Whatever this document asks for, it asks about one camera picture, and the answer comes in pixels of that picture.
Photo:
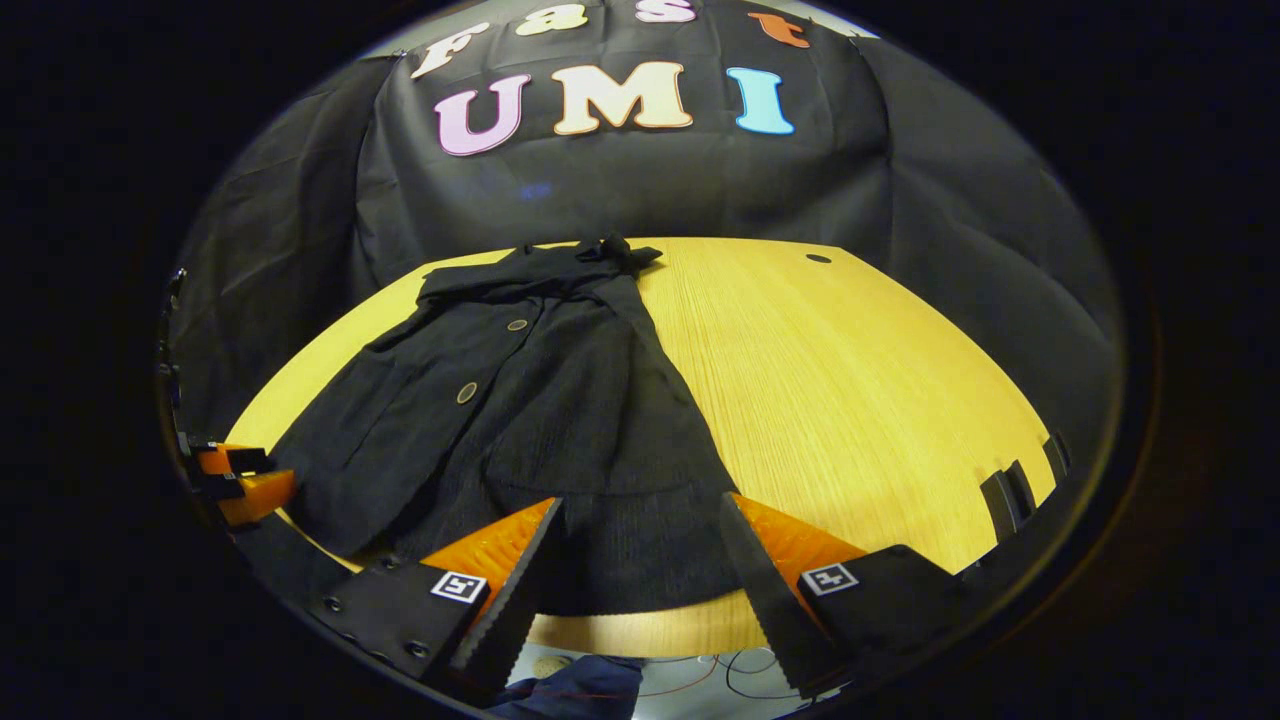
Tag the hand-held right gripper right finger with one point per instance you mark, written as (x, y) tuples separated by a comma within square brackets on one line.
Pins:
[(765, 590)]

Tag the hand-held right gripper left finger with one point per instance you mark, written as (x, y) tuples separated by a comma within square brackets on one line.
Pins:
[(525, 590)]

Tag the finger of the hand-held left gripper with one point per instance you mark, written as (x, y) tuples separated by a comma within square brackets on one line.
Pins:
[(235, 460), (255, 497)]

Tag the black buttoned cardigan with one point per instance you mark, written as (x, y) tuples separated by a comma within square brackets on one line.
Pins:
[(540, 420)]

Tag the blue cloth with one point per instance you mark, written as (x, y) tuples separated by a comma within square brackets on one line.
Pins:
[(580, 690)]

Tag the black backdrop cloth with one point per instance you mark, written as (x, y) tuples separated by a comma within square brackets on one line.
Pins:
[(600, 190)]

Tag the black table edge bracket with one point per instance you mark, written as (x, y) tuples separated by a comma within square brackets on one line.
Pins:
[(1005, 500)]

